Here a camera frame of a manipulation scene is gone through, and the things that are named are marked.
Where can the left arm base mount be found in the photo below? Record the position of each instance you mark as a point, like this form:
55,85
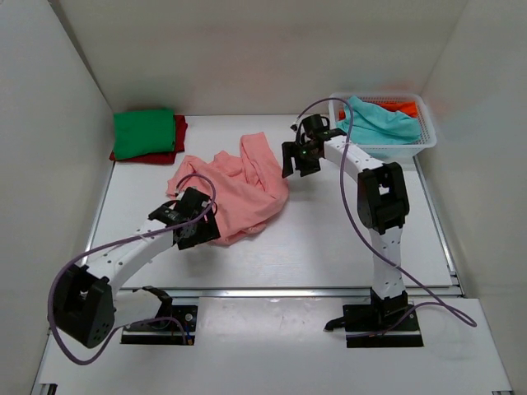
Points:
151,317

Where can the green folded t-shirt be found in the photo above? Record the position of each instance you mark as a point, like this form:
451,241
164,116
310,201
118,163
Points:
143,132

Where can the pink t-shirt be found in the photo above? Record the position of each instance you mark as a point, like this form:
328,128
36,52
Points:
250,187

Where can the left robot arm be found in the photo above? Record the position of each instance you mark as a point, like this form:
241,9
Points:
86,301

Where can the teal t-shirt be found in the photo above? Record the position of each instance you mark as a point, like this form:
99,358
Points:
380,132

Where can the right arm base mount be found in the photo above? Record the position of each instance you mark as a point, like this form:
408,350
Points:
380,323

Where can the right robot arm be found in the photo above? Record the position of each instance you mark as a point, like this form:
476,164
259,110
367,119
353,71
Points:
382,201

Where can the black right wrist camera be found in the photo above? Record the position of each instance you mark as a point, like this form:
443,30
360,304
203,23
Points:
306,128

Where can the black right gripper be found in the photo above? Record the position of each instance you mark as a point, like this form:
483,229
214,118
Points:
291,150

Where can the orange t-shirt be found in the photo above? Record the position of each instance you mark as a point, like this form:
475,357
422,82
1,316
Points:
386,111

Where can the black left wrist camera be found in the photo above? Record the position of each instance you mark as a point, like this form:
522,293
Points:
188,205

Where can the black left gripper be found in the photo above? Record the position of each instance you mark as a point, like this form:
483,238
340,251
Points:
210,230

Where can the red folded t-shirt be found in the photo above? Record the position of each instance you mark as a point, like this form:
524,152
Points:
167,158

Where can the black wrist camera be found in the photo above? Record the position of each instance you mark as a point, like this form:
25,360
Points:
306,128
188,205

